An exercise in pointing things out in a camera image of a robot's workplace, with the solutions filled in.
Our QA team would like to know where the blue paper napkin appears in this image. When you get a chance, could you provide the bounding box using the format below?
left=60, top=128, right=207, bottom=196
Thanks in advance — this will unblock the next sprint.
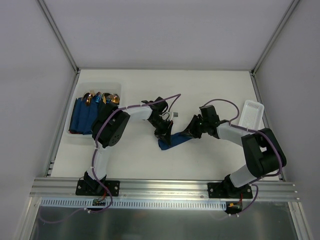
left=158, top=132, right=192, bottom=151

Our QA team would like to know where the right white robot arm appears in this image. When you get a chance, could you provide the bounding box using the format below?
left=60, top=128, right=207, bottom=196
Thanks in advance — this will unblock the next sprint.
left=181, top=105, right=287, bottom=199

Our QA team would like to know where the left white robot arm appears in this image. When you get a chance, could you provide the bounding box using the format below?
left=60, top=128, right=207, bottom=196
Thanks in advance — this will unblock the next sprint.
left=75, top=97, right=173, bottom=197

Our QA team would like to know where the dark blue rolled napkin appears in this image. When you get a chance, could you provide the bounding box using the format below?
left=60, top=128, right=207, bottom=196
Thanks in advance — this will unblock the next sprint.
left=68, top=96, right=99, bottom=135

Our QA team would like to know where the small white plastic tray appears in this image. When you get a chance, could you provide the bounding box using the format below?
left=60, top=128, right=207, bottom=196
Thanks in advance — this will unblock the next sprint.
left=238, top=100, right=265, bottom=130

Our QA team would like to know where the gold spoon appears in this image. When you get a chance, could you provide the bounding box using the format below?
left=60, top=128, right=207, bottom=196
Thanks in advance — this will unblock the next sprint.
left=110, top=93, right=120, bottom=105

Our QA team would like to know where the blue iridescent fork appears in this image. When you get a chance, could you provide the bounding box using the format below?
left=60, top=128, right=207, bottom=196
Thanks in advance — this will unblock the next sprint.
left=93, top=92, right=102, bottom=105

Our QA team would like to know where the large white plastic basket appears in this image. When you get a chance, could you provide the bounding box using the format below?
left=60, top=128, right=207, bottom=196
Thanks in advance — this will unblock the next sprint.
left=64, top=78, right=122, bottom=142

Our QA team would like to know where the aluminium rail frame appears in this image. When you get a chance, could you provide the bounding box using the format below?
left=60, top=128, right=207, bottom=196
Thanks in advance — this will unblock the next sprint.
left=29, top=177, right=301, bottom=202

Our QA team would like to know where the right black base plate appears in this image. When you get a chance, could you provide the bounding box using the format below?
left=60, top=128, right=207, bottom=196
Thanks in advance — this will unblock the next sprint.
left=207, top=182, right=253, bottom=199

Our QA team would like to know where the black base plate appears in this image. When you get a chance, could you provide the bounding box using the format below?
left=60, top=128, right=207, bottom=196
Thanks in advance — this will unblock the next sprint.
left=207, top=182, right=253, bottom=199
left=75, top=179, right=120, bottom=197

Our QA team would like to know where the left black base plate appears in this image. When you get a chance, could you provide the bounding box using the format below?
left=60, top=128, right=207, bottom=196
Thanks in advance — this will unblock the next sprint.
left=75, top=179, right=120, bottom=197

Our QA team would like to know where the white slotted cable duct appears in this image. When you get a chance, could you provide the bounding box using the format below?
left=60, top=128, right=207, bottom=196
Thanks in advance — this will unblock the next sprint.
left=40, top=197, right=227, bottom=211

